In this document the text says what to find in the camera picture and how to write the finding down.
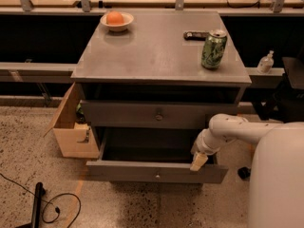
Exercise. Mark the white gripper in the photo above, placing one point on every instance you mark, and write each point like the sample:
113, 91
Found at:
199, 147

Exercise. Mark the grey drawer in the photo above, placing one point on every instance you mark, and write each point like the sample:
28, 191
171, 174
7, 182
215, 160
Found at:
152, 155
152, 114

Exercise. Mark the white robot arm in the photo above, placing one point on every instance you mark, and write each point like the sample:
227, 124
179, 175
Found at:
276, 192

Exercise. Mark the grey drawer cabinet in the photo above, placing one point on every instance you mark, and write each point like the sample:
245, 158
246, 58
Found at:
151, 62

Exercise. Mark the grey top drawer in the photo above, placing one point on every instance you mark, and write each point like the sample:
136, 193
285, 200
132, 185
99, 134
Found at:
152, 114

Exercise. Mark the black office chair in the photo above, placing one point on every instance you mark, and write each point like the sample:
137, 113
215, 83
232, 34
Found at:
286, 103

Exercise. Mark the green soda can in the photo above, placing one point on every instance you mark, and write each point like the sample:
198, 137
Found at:
213, 48

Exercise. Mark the clear sanitizer bottle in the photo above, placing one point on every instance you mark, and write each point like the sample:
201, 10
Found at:
265, 64

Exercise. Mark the black remote control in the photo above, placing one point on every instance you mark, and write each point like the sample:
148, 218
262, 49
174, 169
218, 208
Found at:
195, 35

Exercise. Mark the cardboard box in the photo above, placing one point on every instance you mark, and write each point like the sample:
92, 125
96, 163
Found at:
76, 140

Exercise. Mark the white bowl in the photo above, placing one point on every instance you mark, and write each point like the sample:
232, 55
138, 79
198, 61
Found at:
128, 19

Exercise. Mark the black stand leg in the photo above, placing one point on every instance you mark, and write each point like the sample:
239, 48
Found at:
36, 208

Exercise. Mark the orange fruit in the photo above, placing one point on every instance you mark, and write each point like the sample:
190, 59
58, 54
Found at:
114, 18

